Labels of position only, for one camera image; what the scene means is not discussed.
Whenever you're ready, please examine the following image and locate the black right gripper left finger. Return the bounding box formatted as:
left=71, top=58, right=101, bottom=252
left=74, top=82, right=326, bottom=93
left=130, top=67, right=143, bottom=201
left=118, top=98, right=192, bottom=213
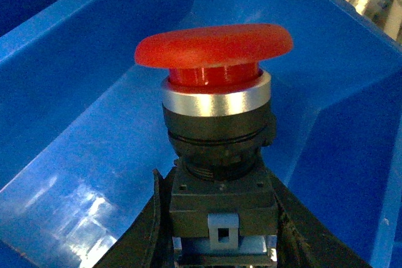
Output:
left=94, top=169, right=176, bottom=267

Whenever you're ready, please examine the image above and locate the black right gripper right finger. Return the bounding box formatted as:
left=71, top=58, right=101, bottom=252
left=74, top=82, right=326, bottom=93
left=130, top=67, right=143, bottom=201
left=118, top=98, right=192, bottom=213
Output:
left=269, top=172, right=370, bottom=267

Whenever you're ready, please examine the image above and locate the blue plastic target bin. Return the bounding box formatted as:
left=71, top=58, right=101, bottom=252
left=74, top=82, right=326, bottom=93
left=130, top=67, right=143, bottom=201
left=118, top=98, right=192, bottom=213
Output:
left=1, top=0, right=401, bottom=267

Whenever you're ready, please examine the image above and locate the red mushroom push button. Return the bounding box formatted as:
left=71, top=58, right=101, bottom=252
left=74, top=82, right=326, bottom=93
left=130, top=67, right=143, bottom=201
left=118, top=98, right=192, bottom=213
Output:
left=134, top=23, right=293, bottom=267

